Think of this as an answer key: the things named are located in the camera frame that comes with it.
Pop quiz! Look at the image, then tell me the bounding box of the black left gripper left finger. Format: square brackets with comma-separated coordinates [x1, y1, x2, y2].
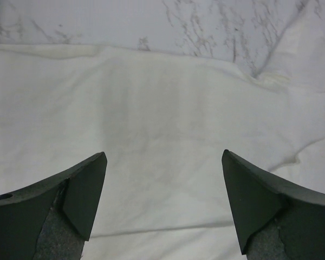
[0, 152, 107, 259]

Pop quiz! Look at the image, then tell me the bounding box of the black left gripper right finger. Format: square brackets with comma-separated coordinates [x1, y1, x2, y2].
[222, 149, 325, 260]

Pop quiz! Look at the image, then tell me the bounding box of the white printed t-shirt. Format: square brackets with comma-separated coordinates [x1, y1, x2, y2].
[0, 16, 325, 259]

